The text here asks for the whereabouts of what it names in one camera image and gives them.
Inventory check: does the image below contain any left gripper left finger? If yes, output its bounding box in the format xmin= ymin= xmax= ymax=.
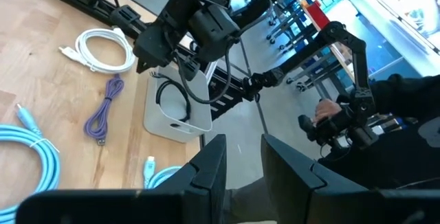
xmin=15 ymin=133 xmax=228 ymax=224

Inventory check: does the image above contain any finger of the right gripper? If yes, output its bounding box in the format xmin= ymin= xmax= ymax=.
xmin=177 ymin=58 xmax=202 ymax=82
xmin=132 ymin=23 xmax=175 ymax=75

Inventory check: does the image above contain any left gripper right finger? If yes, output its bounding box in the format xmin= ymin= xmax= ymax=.
xmin=260 ymin=133 xmax=440 ymax=224

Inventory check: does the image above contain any black USB cable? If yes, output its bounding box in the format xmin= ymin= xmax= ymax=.
xmin=151 ymin=72 xmax=192 ymax=128

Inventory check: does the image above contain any large light blue cable coil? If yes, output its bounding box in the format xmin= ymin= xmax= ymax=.
xmin=142 ymin=155 xmax=183 ymax=190

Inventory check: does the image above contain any grey plastic tray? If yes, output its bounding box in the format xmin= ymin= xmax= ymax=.
xmin=143 ymin=65 xmax=213 ymax=144

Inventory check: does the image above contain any white cable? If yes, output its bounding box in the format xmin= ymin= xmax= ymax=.
xmin=58 ymin=27 xmax=137 ymax=75

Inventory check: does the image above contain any purple cable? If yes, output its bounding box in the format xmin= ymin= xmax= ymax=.
xmin=84 ymin=74 xmax=125 ymax=146

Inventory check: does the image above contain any small light blue cable coil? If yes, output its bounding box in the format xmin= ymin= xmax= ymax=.
xmin=0 ymin=103 xmax=61 ymax=224

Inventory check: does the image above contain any person's hand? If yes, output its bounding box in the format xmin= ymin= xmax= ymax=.
xmin=313 ymin=99 xmax=344 ymax=124

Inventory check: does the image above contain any person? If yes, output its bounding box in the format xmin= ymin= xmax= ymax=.
xmin=318 ymin=74 xmax=440 ymax=190

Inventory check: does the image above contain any red box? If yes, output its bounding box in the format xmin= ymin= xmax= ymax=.
xmin=305 ymin=0 xmax=331 ymax=31

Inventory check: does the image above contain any white workbench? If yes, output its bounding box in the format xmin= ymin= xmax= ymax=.
xmin=331 ymin=0 xmax=440 ymax=77

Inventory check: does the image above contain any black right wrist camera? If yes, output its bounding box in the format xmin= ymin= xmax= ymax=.
xmin=188 ymin=3 xmax=241 ymax=63

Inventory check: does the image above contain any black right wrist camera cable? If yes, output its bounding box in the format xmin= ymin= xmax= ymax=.
xmin=171 ymin=38 xmax=234 ymax=105

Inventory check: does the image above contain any grey rolling cart frame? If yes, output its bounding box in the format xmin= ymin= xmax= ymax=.
xmin=266 ymin=0 xmax=355 ymax=91

